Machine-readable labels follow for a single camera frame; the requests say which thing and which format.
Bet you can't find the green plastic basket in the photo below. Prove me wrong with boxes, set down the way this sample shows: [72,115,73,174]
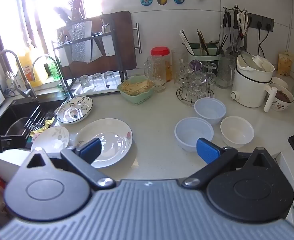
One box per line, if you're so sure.
[117,79,155,105]

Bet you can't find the plain white board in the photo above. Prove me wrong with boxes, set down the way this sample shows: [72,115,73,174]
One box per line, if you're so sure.
[103,34,119,57]

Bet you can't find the steel bar handle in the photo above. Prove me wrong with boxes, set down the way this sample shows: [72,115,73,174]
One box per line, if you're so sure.
[133,22,142,54]

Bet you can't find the black metal dish rack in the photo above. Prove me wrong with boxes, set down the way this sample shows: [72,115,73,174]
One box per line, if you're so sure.
[51,17,129,98]

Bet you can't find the white round bowl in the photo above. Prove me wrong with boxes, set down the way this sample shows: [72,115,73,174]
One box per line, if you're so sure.
[220,116,255,148]

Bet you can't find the translucent plastic bowl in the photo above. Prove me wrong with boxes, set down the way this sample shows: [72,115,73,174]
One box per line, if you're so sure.
[174,117,214,152]
[194,97,227,126]

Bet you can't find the large white floral plate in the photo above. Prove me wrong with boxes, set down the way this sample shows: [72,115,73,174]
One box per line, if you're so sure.
[74,118,133,168]

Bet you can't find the small white floral plate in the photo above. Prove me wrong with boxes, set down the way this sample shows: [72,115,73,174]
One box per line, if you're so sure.
[31,126,70,153]

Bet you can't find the glass pot lid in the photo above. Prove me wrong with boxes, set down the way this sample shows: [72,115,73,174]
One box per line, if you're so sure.
[239,51,265,72]

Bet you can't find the dark wooden cutting board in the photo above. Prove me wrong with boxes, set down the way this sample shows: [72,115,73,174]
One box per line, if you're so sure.
[67,10,137,74]

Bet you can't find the tall clear glass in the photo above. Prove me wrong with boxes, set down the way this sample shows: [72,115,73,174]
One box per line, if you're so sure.
[171,48,188,80]

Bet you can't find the round wire glass rack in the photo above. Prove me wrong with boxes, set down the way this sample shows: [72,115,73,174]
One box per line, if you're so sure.
[175,86,213,107]

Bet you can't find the textured clear board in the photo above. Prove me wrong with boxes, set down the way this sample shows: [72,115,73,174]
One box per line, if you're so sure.
[71,21,92,63]

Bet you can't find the steel pull-down faucet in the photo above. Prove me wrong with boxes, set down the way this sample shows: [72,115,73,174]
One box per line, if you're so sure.
[0,49,37,99]

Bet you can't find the black sink drain rack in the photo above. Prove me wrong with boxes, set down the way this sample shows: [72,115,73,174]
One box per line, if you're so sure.
[24,105,57,137]

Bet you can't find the purple glass cup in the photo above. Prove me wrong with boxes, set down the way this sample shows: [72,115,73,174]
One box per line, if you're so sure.
[189,59,203,73]

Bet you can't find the metal hook rack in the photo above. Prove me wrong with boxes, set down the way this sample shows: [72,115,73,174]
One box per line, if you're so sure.
[223,4,248,13]

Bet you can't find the bundle of white chopsticks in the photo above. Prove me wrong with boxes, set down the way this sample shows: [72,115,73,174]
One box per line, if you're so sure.
[179,30,195,55]

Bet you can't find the red lid plastic jar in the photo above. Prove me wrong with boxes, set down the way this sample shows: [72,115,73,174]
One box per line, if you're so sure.
[150,46,173,82]

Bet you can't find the upturned drinking glass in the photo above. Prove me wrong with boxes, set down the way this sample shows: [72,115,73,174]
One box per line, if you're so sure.
[104,71,119,89]
[91,73,105,90]
[79,75,92,93]

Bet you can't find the green utensil holder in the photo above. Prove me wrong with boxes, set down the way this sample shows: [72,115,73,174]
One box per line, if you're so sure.
[188,42,221,63]

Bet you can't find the steel gooseneck faucet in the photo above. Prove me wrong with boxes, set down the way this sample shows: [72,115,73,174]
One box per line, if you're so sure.
[31,55,75,99]

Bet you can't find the yellow paper packet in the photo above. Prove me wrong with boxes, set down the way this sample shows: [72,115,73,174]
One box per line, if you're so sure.
[278,52,294,76]

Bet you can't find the clear glass goblet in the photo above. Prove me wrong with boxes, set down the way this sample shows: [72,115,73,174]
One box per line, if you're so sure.
[203,62,217,88]
[175,59,193,87]
[189,71,207,100]

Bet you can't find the row of hanging kitchen utensils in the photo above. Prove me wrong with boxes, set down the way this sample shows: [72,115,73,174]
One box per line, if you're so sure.
[220,10,248,55]

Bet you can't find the small plain white bowl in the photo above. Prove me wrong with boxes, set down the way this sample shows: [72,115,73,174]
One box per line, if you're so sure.
[270,76,289,89]

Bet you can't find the black kitchen sink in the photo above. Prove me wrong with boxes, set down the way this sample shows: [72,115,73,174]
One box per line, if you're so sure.
[0,96,70,150]

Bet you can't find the knife block with knives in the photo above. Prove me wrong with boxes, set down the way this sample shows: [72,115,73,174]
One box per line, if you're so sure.
[53,0,87,22]

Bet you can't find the leaf print plate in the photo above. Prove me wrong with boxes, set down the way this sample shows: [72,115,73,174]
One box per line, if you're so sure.
[57,96,93,124]

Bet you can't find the white electric cooking pot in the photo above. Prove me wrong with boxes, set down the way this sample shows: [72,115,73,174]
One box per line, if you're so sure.
[230,51,278,113]

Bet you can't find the white kitchen scissors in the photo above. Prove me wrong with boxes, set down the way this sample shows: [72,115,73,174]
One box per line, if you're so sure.
[237,11,248,35]

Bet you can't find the textured glass mug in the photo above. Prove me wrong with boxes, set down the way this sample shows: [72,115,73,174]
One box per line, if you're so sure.
[144,55,166,93]

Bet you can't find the dark wall outlet panel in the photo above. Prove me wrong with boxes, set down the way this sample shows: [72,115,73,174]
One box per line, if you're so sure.
[247,12,274,32]

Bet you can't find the black power cable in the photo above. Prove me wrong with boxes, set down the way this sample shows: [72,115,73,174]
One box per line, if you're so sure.
[257,21,267,58]

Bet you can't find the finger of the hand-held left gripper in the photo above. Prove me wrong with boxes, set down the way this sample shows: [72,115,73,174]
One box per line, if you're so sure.
[1,134,28,148]

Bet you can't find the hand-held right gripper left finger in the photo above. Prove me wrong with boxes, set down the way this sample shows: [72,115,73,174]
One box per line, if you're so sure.
[19,138,117,190]

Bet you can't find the orange detergent bottle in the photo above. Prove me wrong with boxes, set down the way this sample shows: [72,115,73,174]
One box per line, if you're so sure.
[17,39,49,87]

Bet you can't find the brown food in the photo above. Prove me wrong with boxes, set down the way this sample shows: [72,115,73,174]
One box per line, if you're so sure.
[275,90,291,103]

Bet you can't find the white drip tray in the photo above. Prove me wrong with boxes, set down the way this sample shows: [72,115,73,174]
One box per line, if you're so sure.
[73,75,122,98]

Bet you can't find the green plastic bottle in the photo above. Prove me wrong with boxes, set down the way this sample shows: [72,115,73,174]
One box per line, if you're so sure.
[43,57,61,79]

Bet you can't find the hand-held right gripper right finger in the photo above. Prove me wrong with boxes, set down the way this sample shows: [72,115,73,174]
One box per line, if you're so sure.
[180,137,278,189]

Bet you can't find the floral ceramic bowl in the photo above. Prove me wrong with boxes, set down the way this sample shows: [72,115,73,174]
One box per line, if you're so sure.
[270,85,294,112]

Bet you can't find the bundle of dry noodles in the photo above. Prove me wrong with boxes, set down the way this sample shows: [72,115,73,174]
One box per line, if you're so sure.
[121,80,154,96]

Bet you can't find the steel pot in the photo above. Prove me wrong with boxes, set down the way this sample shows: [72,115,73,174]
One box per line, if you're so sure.
[6,117,29,137]

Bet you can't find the yellow dish cloth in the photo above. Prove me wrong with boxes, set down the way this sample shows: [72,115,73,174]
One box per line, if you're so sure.
[29,119,53,137]

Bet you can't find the textured glass pitcher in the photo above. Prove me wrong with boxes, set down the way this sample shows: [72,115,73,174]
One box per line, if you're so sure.
[216,53,235,89]

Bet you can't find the bundle of wooden chopsticks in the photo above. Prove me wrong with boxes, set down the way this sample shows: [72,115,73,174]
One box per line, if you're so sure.
[197,29,210,55]

